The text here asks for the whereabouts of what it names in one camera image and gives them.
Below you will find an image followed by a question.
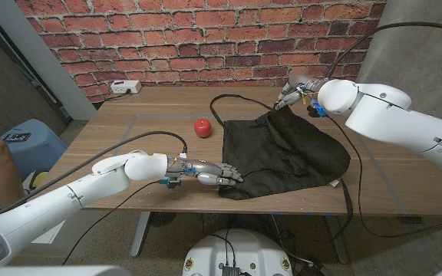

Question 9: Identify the white power strip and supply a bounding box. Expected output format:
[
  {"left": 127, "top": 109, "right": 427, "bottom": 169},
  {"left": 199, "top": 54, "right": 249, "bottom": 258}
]
[{"left": 110, "top": 79, "right": 143, "bottom": 95}]

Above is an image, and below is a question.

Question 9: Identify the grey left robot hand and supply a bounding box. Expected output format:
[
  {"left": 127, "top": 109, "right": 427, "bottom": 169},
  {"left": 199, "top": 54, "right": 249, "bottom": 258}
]
[{"left": 166, "top": 154, "right": 244, "bottom": 189}]

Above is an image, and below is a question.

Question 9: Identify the thin black base cable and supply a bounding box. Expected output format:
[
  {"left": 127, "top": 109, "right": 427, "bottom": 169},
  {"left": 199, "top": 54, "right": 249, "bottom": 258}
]
[{"left": 203, "top": 233, "right": 230, "bottom": 266}]

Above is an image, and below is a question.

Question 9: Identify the grey door frame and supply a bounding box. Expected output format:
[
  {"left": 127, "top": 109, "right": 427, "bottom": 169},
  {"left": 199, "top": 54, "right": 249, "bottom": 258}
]
[{"left": 0, "top": 0, "right": 97, "bottom": 122}]

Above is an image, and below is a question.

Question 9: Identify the black box on floor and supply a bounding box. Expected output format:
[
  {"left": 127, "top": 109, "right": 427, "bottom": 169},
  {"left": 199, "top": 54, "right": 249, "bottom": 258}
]
[{"left": 293, "top": 257, "right": 332, "bottom": 276}]

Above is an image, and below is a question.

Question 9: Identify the black power strip cord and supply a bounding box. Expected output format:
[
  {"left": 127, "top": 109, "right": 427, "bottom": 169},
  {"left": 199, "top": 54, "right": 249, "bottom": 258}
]
[{"left": 104, "top": 89, "right": 133, "bottom": 103}]

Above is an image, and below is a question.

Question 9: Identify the thick black base cable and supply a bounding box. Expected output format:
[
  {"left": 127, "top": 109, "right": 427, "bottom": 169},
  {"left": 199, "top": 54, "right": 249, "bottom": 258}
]
[{"left": 224, "top": 228, "right": 238, "bottom": 266}]

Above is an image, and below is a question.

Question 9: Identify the black cloth bag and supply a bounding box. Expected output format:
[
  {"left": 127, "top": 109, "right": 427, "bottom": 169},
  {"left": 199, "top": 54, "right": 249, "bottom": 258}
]
[{"left": 209, "top": 94, "right": 355, "bottom": 241}]

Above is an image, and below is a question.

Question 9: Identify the grey metal table leg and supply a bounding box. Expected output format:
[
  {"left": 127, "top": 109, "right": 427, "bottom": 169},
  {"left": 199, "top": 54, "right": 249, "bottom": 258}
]
[
  {"left": 325, "top": 215, "right": 349, "bottom": 265},
  {"left": 130, "top": 211, "right": 152, "bottom": 258}
]

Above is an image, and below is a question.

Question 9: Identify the black round floor object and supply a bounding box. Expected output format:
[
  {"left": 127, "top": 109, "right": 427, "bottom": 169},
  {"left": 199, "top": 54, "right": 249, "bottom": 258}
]
[{"left": 150, "top": 212, "right": 177, "bottom": 228}]

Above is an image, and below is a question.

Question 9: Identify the yellow round object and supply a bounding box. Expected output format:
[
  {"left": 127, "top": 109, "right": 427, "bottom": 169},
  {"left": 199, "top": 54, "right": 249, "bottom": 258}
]
[{"left": 28, "top": 171, "right": 49, "bottom": 191}]

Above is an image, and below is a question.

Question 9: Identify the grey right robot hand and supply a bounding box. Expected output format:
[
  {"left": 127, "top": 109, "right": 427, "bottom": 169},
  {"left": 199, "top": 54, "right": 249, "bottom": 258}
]
[{"left": 273, "top": 74, "right": 328, "bottom": 112}]

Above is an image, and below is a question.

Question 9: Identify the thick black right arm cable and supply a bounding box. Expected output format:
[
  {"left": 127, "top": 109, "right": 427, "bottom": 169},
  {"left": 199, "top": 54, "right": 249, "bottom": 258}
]
[{"left": 325, "top": 21, "right": 442, "bottom": 80}]

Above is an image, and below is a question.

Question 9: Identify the red brick printed backdrop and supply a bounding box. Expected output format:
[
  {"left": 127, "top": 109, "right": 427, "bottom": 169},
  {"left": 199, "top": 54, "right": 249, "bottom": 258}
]
[{"left": 15, "top": 0, "right": 388, "bottom": 104}]

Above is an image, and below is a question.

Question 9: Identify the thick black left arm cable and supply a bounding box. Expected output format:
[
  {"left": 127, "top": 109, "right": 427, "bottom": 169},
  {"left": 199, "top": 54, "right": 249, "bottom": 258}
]
[{"left": 0, "top": 130, "right": 189, "bottom": 218}]

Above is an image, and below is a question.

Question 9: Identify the blue plastic stool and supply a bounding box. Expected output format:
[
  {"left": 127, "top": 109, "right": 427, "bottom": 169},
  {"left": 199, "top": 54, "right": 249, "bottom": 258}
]
[{"left": 0, "top": 118, "right": 68, "bottom": 181}]

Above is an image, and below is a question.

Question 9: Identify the black label on bin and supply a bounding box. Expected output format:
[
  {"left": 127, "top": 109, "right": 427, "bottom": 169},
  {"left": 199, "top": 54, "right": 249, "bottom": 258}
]
[{"left": 2, "top": 132, "right": 32, "bottom": 143}]

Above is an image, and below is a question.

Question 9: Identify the red ball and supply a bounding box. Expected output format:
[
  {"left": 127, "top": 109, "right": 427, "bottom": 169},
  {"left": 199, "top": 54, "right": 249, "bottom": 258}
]
[{"left": 193, "top": 117, "right": 213, "bottom": 139}]

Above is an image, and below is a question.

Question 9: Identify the thin black left wrist cable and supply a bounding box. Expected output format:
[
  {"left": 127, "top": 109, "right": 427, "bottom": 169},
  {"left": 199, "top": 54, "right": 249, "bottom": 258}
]
[{"left": 62, "top": 179, "right": 161, "bottom": 266}]

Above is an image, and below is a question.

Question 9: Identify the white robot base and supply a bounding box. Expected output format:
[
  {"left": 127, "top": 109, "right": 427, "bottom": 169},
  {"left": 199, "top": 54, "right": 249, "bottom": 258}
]
[{"left": 182, "top": 228, "right": 294, "bottom": 276}]

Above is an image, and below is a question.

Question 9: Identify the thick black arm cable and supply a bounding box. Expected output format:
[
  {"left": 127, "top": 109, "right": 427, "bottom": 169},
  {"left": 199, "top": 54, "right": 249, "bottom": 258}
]
[
  {"left": 0, "top": 130, "right": 189, "bottom": 218},
  {"left": 325, "top": 21, "right": 442, "bottom": 80}
]

